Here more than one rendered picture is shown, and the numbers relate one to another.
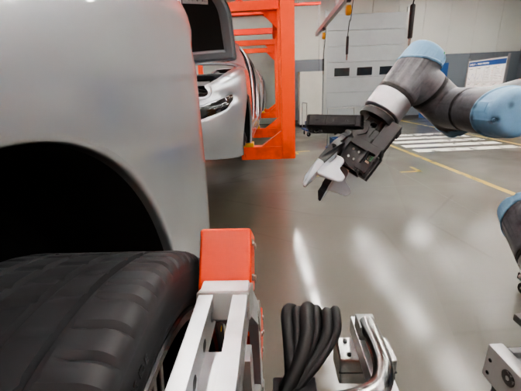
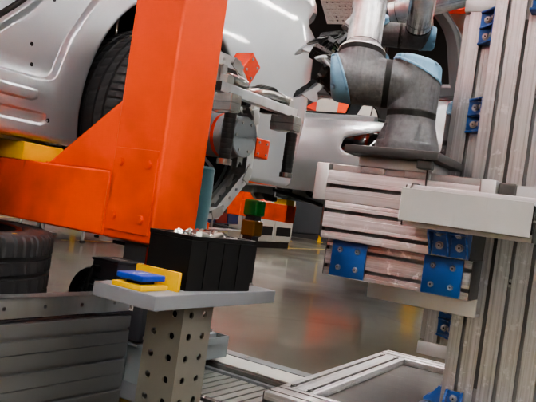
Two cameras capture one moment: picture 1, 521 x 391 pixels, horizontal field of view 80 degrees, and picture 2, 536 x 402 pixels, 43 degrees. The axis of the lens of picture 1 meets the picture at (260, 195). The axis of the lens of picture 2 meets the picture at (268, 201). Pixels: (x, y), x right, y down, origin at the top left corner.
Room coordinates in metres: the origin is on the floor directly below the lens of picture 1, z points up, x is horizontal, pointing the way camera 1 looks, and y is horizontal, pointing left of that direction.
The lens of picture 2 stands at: (-1.56, -1.28, 0.65)
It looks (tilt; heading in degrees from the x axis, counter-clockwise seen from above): 0 degrees down; 30
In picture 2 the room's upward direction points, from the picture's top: 8 degrees clockwise
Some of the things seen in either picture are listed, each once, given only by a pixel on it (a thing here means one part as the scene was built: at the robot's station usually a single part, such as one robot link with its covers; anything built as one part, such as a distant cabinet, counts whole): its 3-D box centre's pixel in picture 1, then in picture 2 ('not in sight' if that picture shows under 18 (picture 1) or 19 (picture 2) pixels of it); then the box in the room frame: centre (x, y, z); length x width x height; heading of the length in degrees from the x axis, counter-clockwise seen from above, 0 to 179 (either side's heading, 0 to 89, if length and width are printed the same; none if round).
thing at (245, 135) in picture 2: not in sight; (218, 135); (0.24, -0.02, 0.85); 0.21 x 0.14 x 0.14; 87
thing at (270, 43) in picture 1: (231, 49); not in sight; (10.16, 0.68, 2.54); 2.58 x 0.12 x 0.42; 87
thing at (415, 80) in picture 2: not in sight; (412, 84); (0.01, -0.71, 0.98); 0.13 x 0.12 x 0.14; 111
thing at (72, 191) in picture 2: not in sight; (66, 160); (-0.21, 0.16, 0.69); 0.52 x 0.17 x 0.35; 87
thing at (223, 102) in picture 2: not in sight; (223, 101); (0.06, -0.14, 0.93); 0.09 x 0.05 x 0.05; 87
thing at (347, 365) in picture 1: (363, 359); (285, 123); (0.40, -0.16, 0.93); 0.09 x 0.05 x 0.05; 87
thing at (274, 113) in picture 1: (269, 76); not in sight; (10.11, -0.42, 1.75); 0.68 x 0.16 x 2.45; 87
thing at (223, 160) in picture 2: not in sight; (226, 137); (0.06, -0.17, 0.83); 0.04 x 0.04 x 0.16
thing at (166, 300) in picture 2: not in sight; (191, 292); (-0.31, -0.39, 0.44); 0.43 x 0.17 x 0.03; 177
